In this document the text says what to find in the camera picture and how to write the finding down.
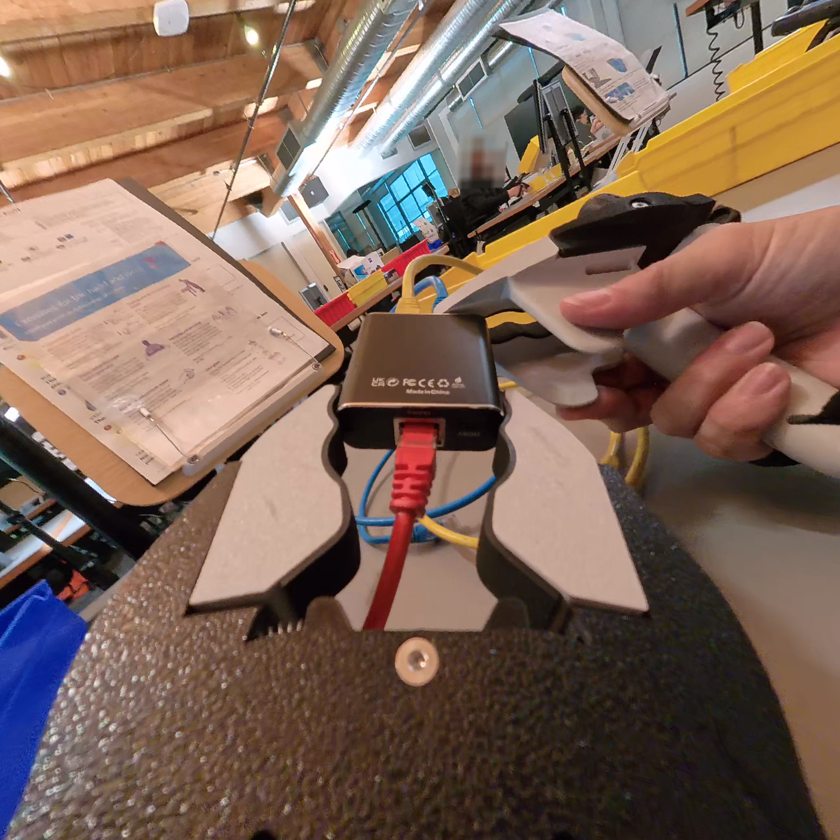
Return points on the black computer monitor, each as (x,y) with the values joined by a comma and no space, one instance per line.
(522,124)

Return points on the red plastic bin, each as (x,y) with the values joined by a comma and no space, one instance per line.
(407,259)
(334,312)

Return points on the person's right hand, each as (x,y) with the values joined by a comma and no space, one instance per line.
(774,282)

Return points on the white cardboard box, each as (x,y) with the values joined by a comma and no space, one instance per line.
(361,266)

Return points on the black tripod pole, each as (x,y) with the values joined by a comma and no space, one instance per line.
(65,479)

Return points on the small yellow bin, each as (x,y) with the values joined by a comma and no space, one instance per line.
(367,289)

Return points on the blue plastic bin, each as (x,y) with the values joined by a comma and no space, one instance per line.
(33,689)

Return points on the wooden document stand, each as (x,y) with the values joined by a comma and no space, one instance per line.
(98,472)
(590,59)

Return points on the large window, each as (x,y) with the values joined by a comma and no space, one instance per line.
(407,190)

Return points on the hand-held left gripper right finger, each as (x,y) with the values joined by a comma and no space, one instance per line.
(558,518)

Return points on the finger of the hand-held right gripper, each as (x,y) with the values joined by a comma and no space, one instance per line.
(558,377)
(485,289)

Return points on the instruction sheet document stand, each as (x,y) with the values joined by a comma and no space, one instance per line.
(131,315)

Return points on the silver ventilation duct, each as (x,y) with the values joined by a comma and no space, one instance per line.
(446,65)
(354,65)

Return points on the black network adapter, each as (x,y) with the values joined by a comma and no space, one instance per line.
(420,361)

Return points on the white ceiling access point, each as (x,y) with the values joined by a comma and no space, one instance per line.
(170,16)

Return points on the grey desk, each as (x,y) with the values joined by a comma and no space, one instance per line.
(754,558)

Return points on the black ceiling speaker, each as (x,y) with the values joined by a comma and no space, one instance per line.
(313,191)

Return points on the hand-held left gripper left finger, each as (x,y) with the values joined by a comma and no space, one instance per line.
(275,518)

